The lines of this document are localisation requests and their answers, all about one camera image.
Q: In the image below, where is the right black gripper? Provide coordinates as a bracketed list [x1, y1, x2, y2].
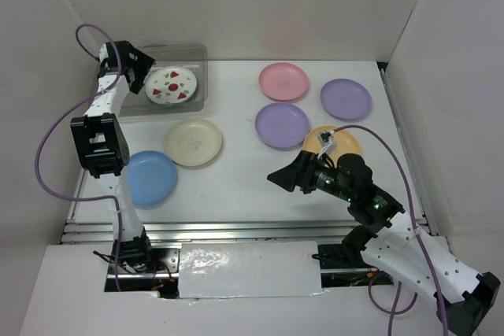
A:
[266, 149, 354, 201]

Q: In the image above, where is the white watermelon pattern plate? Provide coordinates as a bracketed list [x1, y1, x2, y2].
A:
[144, 66, 198, 105]

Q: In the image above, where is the purple plate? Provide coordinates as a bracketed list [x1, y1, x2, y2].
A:
[320, 79, 372, 121]
[254, 102, 310, 150]

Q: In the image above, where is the orange plate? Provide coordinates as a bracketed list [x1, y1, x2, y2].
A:
[302, 125, 362, 161]

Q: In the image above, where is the cream plate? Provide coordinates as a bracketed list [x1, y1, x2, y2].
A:
[164, 119, 223, 168]

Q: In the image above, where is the pink plate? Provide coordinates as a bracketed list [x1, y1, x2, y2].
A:
[258, 62, 309, 102]

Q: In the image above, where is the blue plate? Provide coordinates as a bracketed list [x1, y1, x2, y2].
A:
[127, 150, 178, 209]

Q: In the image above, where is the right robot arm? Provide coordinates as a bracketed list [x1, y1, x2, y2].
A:
[267, 150, 501, 335]

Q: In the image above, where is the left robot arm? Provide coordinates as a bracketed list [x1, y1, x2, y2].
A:
[70, 41, 156, 272]

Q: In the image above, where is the white cover sheet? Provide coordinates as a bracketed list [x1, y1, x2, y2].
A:
[178, 242, 323, 299]

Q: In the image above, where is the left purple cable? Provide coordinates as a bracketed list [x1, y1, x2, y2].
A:
[36, 24, 137, 294]

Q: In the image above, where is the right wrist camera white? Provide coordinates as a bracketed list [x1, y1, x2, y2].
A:
[317, 130, 337, 161]

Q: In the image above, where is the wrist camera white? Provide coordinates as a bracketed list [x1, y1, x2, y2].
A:
[317, 130, 337, 161]
[98, 42, 114, 63]

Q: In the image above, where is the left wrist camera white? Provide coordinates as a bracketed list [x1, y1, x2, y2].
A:
[98, 42, 114, 63]

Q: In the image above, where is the aluminium rail frame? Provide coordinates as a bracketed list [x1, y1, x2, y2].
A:
[62, 60, 438, 294]

